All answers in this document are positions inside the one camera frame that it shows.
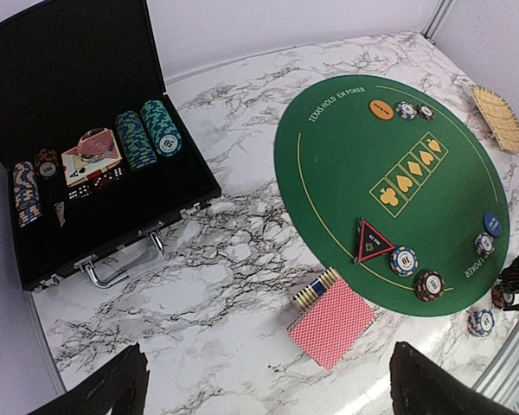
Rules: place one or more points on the red dice row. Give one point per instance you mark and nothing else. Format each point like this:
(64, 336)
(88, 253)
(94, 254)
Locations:
(96, 184)

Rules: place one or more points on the blue gold card box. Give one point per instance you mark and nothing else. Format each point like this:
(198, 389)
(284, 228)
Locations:
(307, 296)

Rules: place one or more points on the red back card deck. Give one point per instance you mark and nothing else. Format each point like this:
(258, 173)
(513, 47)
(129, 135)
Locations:
(331, 326)

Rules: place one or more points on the dark green chip row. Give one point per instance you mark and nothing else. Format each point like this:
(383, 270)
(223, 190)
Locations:
(134, 140)

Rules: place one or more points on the right aluminium frame post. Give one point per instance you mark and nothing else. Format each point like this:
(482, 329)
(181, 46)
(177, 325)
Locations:
(437, 19)

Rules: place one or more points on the clear dealer button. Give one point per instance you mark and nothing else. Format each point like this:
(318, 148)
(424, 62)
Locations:
(95, 144)

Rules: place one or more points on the brown 100 chip stack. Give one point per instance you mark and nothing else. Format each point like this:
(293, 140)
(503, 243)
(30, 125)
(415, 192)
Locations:
(47, 163)

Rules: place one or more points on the blue small blind button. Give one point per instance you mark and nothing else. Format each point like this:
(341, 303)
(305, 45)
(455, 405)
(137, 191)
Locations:
(492, 225)

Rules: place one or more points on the round green poker mat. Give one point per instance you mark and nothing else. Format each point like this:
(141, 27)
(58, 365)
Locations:
(423, 184)

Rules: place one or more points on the blue white chip stack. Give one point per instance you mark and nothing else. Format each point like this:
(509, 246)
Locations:
(480, 323)

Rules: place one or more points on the teal 50 chip row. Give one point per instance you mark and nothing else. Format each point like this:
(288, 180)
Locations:
(162, 129)

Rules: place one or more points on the small case keys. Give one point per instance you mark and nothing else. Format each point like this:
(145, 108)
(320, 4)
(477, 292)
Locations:
(59, 209)

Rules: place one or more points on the black red triangle marker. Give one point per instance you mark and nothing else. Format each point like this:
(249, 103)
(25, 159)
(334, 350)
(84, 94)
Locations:
(370, 243)

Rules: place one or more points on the orange big blind button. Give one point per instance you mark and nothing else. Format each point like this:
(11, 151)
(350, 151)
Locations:
(381, 109)

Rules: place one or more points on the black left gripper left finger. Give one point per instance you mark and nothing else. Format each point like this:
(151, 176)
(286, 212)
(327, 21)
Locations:
(119, 387)

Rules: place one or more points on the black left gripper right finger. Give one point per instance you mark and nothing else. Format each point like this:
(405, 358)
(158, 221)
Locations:
(419, 386)

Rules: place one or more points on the boxed playing card deck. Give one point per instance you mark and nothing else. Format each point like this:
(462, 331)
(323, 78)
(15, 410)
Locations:
(77, 170)

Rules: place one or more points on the aluminium front rail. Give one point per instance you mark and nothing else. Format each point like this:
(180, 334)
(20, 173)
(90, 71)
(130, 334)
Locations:
(500, 380)

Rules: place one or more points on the black poker chip case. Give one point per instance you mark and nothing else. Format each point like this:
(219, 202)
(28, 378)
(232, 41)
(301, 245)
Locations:
(67, 67)

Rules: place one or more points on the blue tan chip row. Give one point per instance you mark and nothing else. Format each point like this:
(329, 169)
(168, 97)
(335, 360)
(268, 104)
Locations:
(26, 193)

